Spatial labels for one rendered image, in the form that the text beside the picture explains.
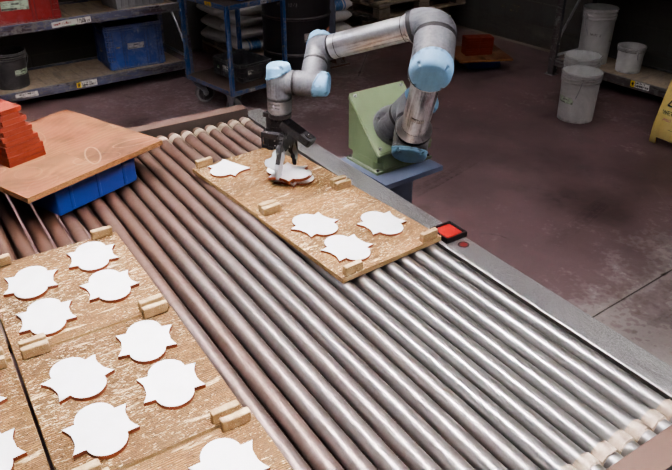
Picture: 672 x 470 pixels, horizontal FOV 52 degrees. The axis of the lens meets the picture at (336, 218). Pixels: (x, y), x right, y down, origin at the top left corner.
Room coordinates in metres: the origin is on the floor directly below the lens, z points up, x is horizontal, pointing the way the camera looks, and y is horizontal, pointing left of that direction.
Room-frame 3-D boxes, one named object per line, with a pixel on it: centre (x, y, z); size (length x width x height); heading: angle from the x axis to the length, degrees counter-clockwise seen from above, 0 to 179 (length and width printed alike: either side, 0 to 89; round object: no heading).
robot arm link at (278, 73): (2.02, 0.17, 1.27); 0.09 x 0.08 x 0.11; 79
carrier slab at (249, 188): (2.05, 0.22, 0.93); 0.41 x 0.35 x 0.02; 38
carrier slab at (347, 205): (1.72, -0.03, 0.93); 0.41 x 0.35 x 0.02; 37
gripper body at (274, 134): (2.02, 0.18, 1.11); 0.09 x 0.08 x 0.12; 65
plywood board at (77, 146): (2.04, 0.92, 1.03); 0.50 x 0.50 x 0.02; 55
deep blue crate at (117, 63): (6.00, 1.80, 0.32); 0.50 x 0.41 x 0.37; 123
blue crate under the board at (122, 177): (2.01, 0.86, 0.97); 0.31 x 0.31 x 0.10; 55
